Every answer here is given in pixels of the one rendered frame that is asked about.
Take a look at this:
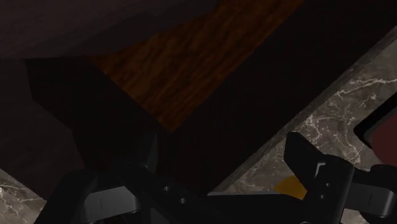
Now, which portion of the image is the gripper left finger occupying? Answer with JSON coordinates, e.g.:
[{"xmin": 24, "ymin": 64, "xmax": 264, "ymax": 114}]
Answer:
[{"xmin": 33, "ymin": 129, "xmax": 160, "ymax": 224}]

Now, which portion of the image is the dark red black-edged flat thing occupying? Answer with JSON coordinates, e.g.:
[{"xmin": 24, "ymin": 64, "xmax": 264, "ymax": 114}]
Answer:
[{"xmin": 353, "ymin": 93, "xmax": 397, "ymax": 160}]

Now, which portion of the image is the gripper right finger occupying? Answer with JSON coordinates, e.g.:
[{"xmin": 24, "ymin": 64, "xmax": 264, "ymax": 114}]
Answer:
[{"xmin": 283, "ymin": 131, "xmax": 397, "ymax": 224}]

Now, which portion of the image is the yellow round thing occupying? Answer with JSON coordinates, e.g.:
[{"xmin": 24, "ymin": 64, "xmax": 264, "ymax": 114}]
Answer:
[{"xmin": 274, "ymin": 174, "xmax": 308, "ymax": 201}]

